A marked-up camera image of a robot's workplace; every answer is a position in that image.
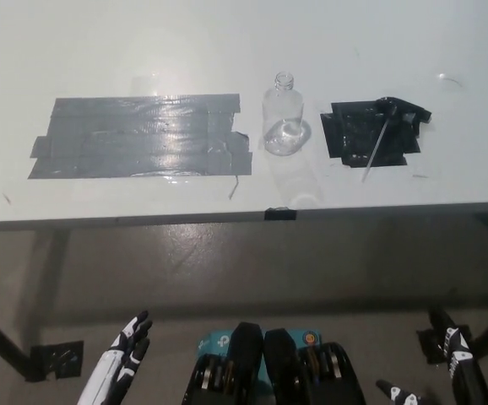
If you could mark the clear plastic bottle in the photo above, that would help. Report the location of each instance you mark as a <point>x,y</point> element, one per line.
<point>282,122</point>

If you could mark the teal cardboard box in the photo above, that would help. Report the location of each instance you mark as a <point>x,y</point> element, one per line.
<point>214,339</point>

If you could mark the black spray trigger lid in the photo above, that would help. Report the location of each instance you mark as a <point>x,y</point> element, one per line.
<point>404,110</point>

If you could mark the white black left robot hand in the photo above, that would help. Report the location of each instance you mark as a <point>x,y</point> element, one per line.
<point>117,363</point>

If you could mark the grey duct tape patch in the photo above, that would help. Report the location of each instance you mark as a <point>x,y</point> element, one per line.
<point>142,139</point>

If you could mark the black ribbed robot body block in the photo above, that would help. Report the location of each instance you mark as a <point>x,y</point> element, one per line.
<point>231,371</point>
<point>307,375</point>

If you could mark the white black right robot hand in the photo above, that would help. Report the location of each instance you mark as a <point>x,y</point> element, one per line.
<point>455,350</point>

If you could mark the small black tape piece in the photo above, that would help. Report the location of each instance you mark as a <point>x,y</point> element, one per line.
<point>280,214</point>

